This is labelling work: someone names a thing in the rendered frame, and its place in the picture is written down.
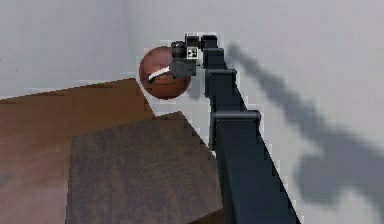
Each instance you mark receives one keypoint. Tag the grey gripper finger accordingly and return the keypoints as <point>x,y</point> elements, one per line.
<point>158,73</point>

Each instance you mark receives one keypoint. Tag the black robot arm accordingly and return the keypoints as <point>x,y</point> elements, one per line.
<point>240,160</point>

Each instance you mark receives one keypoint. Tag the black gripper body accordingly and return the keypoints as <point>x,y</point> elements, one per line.
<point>182,66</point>

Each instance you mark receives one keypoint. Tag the brown basketball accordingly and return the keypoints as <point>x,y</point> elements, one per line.
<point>156,87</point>

